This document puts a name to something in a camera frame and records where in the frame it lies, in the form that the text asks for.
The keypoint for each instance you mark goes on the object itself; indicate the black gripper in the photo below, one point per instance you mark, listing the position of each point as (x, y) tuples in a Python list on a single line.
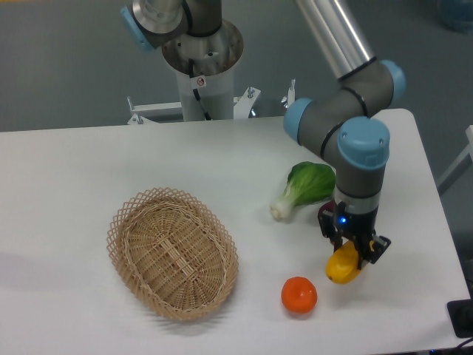
[(341, 223)]

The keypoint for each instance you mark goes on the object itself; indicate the yellow mango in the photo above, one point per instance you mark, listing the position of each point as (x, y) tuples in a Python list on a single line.
[(342, 266)]

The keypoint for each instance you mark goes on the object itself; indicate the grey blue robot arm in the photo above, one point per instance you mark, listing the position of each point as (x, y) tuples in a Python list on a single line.
[(342, 130)]

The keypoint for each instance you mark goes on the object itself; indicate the red round fruit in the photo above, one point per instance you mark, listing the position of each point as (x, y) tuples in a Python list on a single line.
[(328, 206)]

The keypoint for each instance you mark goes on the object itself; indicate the green bok choy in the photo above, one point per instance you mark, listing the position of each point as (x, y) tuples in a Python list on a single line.
[(307, 183)]

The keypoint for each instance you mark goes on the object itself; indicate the orange tangerine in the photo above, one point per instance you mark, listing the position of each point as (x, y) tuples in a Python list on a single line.
[(299, 295)]

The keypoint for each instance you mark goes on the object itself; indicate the black device at table edge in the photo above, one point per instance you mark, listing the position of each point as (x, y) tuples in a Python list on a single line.
[(460, 314)]

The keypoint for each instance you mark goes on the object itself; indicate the woven wicker basket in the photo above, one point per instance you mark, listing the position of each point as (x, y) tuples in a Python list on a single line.
[(172, 252)]

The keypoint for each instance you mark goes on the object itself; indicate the blue object top right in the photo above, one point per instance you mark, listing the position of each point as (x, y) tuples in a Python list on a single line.
[(456, 15)]

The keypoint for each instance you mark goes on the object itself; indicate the white frame at right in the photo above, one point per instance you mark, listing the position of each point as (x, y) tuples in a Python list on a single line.
[(458, 166)]

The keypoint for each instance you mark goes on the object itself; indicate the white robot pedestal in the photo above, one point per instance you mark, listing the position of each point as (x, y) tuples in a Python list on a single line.
[(204, 69)]

